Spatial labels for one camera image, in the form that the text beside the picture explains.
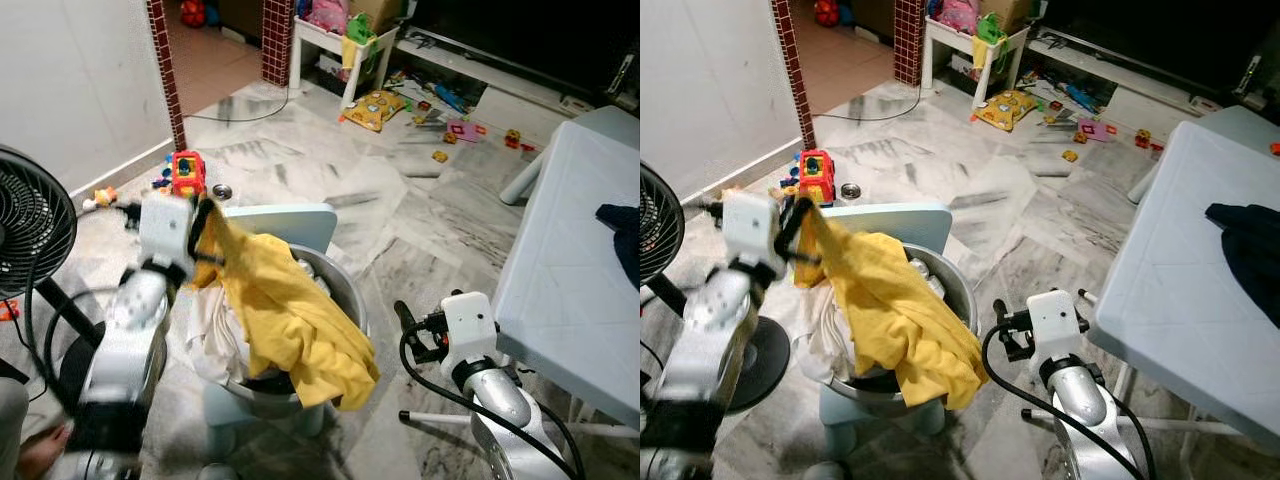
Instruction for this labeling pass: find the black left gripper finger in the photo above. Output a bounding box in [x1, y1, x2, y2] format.
[200, 193, 229, 241]
[788, 195, 819, 241]

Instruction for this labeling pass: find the yellow shirt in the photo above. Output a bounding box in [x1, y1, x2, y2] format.
[190, 205, 382, 412]
[790, 200, 992, 412]

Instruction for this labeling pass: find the red yellow toy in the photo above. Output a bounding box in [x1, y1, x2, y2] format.
[797, 150, 837, 202]
[170, 150, 209, 199]

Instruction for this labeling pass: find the white cloth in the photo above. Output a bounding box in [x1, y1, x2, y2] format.
[185, 285, 252, 382]
[800, 290, 862, 382]

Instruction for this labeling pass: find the black floor fan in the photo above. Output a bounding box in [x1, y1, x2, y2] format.
[0, 145, 102, 401]
[640, 160, 792, 417]

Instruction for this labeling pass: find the red brick pillar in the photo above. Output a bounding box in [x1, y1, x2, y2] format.
[893, 0, 927, 89]
[262, 0, 297, 89]
[770, 0, 817, 152]
[147, 0, 190, 152]

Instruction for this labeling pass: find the navy garment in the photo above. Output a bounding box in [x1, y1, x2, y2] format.
[597, 203, 641, 287]
[1205, 200, 1280, 332]

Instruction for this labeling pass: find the yellow toy bag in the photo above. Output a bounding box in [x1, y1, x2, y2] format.
[340, 88, 410, 134]
[972, 88, 1042, 134]

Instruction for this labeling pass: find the white small side table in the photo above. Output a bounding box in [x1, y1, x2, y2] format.
[922, 10, 1032, 110]
[293, 10, 402, 110]

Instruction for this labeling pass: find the pink backpack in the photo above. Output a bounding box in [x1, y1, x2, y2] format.
[305, 0, 352, 34]
[935, 0, 982, 34]

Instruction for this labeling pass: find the white television stand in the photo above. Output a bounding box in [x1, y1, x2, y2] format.
[395, 35, 641, 117]
[1028, 35, 1280, 117]

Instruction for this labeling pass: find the person bare foot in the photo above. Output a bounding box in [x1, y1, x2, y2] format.
[15, 420, 74, 480]

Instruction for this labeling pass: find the brown cardboard box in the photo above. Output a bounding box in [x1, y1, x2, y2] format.
[350, 0, 407, 32]

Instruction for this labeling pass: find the black television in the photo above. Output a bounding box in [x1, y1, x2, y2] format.
[1040, 0, 1280, 101]
[405, 0, 641, 101]

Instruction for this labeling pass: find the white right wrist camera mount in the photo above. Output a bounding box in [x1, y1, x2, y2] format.
[440, 292, 500, 367]
[1027, 290, 1087, 364]

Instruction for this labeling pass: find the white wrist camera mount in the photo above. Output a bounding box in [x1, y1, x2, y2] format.
[138, 190, 199, 272]
[440, 292, 500, 367]
[722, 190, 787, 274]
[1027, 290, 1087, 364]

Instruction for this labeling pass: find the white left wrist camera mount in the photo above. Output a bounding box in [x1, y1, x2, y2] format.
[138, 190, 199, 272]
[722, 190, 787, 274]

